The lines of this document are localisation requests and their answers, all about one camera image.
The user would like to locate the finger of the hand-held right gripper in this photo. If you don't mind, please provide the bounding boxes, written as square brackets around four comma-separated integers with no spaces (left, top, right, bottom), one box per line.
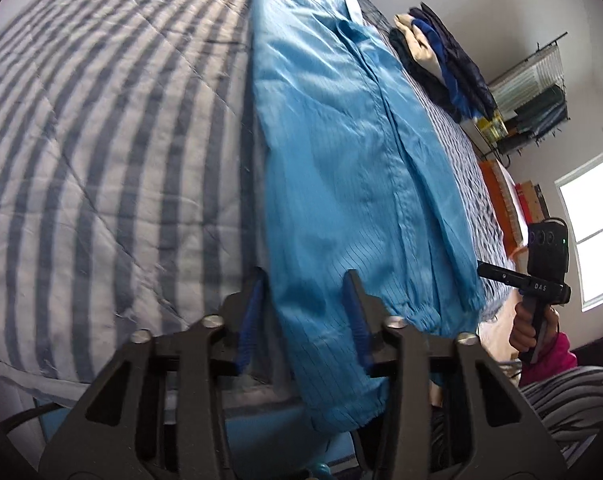
[476,261,525,291]

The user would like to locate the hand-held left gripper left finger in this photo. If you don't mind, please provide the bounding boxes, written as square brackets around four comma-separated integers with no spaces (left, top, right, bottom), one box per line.
[39,266,267,480]

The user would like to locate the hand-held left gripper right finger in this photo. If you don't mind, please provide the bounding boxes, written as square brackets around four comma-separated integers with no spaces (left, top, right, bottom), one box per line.
[342,269,567,480]

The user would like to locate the light blue jacket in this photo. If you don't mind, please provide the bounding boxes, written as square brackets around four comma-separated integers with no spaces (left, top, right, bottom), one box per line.
[249,0,487,433]

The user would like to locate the person's right forearm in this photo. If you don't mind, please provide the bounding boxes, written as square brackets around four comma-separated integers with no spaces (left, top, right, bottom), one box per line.
[519,332,579,386]

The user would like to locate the black metal clothes rack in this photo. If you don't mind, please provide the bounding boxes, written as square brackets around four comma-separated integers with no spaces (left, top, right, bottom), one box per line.
[474,32,572,161]

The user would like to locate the pile of folded clothes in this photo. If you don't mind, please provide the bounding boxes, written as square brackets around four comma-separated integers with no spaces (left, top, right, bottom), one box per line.
[421,4,497,111]

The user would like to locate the person's right hand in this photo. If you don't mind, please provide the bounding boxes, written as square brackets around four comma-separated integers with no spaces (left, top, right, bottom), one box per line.
[509,302,562,357]

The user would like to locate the tan cardboard box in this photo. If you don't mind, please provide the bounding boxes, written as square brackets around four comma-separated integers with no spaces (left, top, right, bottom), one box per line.
[529,182,547,221]

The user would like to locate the red box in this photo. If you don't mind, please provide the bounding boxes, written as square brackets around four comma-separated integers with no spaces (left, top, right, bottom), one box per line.
[514,182,537,221]

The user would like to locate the window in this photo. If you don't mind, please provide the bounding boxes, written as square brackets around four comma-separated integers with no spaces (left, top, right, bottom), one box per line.
[554,150,603,311]

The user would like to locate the dark blue hanging garments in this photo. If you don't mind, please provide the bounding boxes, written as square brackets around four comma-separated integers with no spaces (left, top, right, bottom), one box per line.
[496,105,569,156]

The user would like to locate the yellow crate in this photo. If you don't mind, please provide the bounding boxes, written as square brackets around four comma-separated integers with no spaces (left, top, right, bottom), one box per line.
[476,115,507,143]

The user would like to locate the person's legs in striped pants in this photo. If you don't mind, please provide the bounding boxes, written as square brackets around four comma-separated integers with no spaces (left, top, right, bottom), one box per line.
[431,365,603,461]

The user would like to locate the dark green hanging garment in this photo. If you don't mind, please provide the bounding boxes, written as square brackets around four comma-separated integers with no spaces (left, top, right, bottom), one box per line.
[514,85,567,121]

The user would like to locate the green white striped cloth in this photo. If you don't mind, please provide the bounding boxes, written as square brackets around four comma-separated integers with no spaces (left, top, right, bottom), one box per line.
[489,45,565,111]

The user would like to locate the folded royal blue garment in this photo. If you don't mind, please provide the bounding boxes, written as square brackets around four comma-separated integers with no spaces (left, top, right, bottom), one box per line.
[411,17,477,116]

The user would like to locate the blue white striped quilt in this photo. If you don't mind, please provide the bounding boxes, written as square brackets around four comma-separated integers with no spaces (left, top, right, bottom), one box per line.
[0,0,517,428]

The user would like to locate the folded black garment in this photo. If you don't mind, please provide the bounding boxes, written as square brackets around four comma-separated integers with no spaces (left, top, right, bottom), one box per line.
[388,27,462,123]

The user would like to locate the folded cream garment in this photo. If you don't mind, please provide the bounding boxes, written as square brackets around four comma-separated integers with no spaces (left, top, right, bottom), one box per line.
[394,12,442,81]

